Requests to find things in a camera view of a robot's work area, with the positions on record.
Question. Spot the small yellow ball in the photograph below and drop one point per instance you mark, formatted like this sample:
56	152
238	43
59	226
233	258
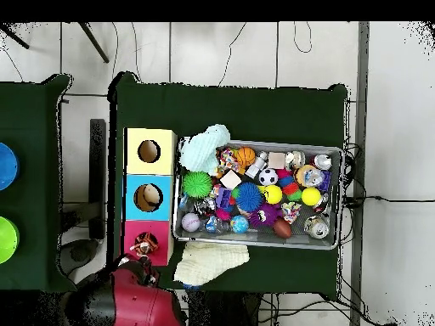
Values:
311	197

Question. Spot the plain wooden block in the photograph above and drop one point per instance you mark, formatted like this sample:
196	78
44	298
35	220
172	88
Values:
277	160

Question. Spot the dark green side table cloth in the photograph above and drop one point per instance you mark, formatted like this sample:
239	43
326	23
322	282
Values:
30	119

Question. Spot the orange striped plush tiger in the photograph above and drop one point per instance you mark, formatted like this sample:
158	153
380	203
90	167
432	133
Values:
145	243

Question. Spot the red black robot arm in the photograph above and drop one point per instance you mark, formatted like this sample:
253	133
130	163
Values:
136	302

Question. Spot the bright green bowl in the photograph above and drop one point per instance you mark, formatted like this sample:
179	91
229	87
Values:
6	239

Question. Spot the cream yellow cloth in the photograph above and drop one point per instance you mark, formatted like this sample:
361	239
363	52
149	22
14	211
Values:
210	261

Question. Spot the black white soccer ball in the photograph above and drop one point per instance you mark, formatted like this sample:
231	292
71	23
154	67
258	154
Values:
268	177

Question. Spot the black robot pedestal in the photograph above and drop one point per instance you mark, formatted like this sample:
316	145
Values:
224	312

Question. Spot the blue bowl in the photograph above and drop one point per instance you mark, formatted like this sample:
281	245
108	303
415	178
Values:
6	166

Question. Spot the wooden box with three holes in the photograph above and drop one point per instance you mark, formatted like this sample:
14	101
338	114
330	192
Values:
149	166

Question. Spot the large yellow ball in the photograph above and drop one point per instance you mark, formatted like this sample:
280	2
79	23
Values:
273	194

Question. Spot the white baseball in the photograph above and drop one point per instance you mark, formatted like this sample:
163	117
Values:
190	222

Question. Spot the blue globe ball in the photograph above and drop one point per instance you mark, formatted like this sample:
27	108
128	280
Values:
240	224

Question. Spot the shallow clear mesh bin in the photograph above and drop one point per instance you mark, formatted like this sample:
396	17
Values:
334	176

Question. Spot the mint green cloth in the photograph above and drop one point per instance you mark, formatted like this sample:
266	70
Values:
202	149

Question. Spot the black tripod leg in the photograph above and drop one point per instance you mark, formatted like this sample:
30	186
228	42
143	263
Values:
15	39
94	42

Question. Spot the orange toy basketball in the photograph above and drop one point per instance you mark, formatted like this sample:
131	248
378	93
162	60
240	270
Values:
246	156

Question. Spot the green spiky ball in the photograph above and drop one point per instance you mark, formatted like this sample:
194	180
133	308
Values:
197	184

